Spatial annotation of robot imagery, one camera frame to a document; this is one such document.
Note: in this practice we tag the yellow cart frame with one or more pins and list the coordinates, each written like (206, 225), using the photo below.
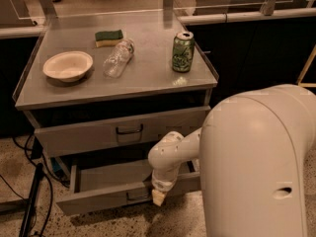
(305, 69)

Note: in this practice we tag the grey drawer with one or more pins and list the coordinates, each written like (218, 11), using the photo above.
(115, 132)
(107, 187)

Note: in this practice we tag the white paper bowl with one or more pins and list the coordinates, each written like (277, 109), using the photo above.
(68, 66)

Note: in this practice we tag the clear plastic bottle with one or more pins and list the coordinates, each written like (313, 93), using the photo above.
(116, 62)

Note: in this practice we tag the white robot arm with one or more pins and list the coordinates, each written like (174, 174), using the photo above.
(251, 149)

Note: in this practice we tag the white counter rail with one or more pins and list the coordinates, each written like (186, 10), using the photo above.
(246, 17)

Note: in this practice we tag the green soda can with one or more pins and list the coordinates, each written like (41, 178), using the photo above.
(183, 51)

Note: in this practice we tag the grey top drawer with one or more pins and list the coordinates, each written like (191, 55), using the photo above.
(115, 132)

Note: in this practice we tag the grey metal drawer cabinet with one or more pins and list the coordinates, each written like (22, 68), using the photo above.
(105, 81)

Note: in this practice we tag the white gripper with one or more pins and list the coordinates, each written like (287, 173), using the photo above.
(162, 185)

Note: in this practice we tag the black stand leg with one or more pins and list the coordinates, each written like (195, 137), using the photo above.
(30, 207)

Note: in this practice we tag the green yellow sponge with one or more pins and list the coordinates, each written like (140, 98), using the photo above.
(108, 38)

